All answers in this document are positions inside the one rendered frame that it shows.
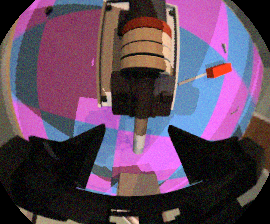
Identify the red-brown ring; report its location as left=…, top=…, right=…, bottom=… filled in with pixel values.
left=122, top=16, right=172, bottom=40

